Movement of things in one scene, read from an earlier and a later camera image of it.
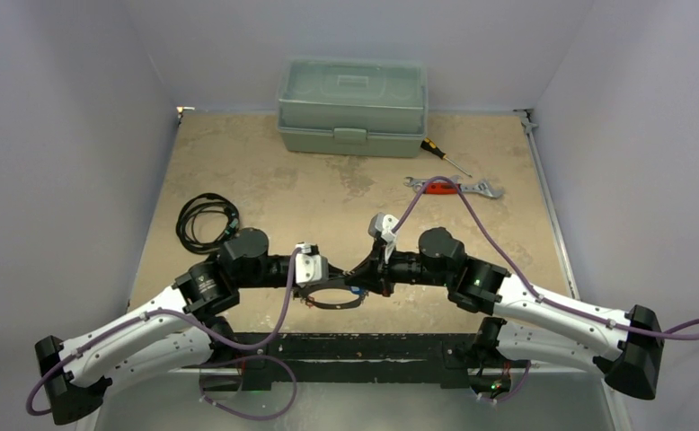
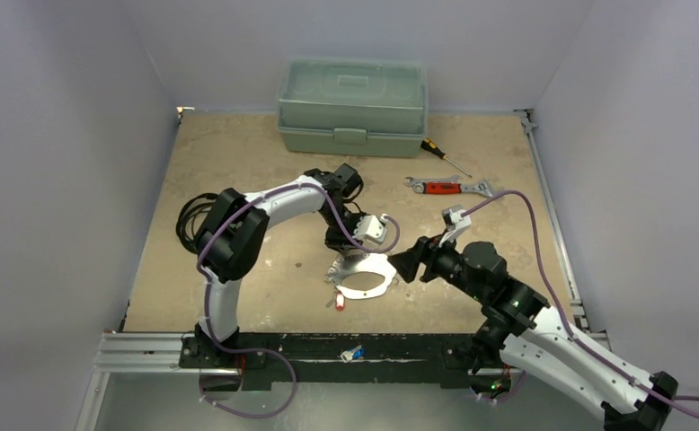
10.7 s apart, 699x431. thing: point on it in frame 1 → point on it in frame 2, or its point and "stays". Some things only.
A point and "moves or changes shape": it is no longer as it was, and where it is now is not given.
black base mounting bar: x=362 y=359 stays
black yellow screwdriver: x=430 y=145 stays
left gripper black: x=334 y=272 → x=341 y=241
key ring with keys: x=308 y=290 moves or changes shape
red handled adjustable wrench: x=446 y=188 stays
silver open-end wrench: x=411 y=182 stays
